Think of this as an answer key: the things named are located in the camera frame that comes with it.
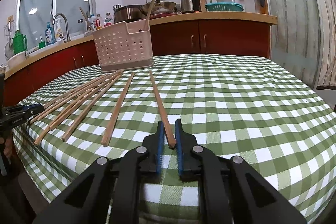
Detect red label sauce bottle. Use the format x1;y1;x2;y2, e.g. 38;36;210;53
95;14;103;30

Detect person's left hand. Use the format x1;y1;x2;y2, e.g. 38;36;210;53
0;135;13;159

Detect green checkered tablecloth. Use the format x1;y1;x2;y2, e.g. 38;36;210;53
13;54;335;223

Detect stainless electric kettle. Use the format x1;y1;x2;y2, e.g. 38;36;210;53
181;0;201;14

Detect blue dish soap bottle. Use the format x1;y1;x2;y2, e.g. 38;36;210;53
45;22;55;45

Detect black rice cooker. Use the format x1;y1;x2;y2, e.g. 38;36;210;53
114;5;144;23

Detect frosted glass sliding door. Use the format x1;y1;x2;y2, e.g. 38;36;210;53
268;0;321;89

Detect teal plastic colander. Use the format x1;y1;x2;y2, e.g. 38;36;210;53
205;2;244;12

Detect small green bottle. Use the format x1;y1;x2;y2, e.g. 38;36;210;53
38;35;46;49

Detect green thermos jug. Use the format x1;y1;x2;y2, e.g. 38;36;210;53
13;30;27;55

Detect pink perforated utensil basket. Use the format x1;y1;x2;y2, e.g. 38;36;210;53
93;20;154;72

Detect steel wok with lid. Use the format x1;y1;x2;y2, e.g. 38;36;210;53
139;0;177;16

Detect white spray cleaner bottle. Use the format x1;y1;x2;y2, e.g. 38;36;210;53
55;18;64;42

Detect knife block with scissors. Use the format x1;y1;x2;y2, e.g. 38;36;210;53
113;5;122;11

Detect red kitchen cabinets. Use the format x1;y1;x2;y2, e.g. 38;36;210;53
3;19;271;106

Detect chrome kitchen faucet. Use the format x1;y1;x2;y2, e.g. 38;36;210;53
52;13;71;43

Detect red induction cooker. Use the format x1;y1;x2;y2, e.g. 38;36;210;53
150;12;178;19

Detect translucent white plastic cup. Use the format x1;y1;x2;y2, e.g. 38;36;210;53
243;0;256;13

